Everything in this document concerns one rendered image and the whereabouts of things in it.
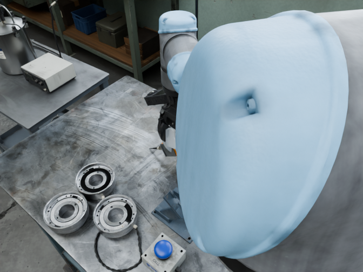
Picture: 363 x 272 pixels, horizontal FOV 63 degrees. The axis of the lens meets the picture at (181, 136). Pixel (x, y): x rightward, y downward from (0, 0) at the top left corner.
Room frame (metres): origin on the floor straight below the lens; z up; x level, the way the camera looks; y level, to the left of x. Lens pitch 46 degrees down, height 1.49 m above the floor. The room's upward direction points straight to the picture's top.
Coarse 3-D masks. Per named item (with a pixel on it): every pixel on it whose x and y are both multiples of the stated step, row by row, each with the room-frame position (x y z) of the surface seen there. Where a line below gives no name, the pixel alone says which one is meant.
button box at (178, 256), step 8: (168, 240) 0.29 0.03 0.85; (152, 248) 0.27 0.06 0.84; (176, 248) 0.27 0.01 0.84; (144, 256) 0.25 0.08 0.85; (152, 256) 0.25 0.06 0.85; (176, 256) 0.25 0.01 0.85; (184, 256) 0.26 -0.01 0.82; (144, 264) 0.25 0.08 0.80; (152, 264) 0.24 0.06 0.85; (160, 264) 0.24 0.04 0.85; (168, 264) 0.24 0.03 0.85; (176, 264) 0.24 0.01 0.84
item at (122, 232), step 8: (104, 200) 0.40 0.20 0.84; (112, 200) 0.40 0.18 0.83; (120, 200) 0.40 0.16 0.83; (128, 200) 0.40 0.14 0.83; (96, 208) 0.37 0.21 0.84; (112, 208) 0.38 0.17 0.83; (120, 208) 0.38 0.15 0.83; (136, 208) 0.37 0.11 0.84; (96, 216) 0.36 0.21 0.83; (104, 216) 0.36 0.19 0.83; (136, 216) 0.36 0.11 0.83; (96, 224) 0.33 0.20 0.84; (112, 224) 0.34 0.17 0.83; (120, 224) 0.34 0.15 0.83; (104, 232) 0.31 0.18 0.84; (112, 232) 0.31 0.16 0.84; (120, 232) 0.31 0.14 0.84; (128, 232) 0.32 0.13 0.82
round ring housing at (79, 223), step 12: (72, 192) 0.42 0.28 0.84; (48, 204) 0.39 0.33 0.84; (60, 204) 0.39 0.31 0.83; (72, 204) 0.39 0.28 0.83; (84, 204) 0.39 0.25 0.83; (48, 216) 0.36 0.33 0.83; (60, 216) 0.37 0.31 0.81; (72, 216) 0.36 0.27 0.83; (84, 216) 0.36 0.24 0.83; (60, 228) 0.32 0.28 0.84; (72, 228) 0.33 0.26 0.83
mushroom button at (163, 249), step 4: (160, 240) 0.28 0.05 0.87; (164, 240) 0.28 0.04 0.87; (156, 244) 0.27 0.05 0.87; (160, 244) 0.27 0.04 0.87; (164, 244) 0.27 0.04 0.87; (168, 244) 0.27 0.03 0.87; (156, 248) 0.26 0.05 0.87; (160, 248) 0.26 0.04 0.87; (164, 248) 0.26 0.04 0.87; (168, 248) 0.26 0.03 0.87; (172, 248) 0.26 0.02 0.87; (156, 252) 0.25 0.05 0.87; (160, 252) 0.25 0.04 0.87; (164, 252) 0.25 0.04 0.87; (168, 252) 0.25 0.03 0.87; (160, 256) 0.24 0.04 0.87; (164, 256) 0.24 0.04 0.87; (168, 256) 0.24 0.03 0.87
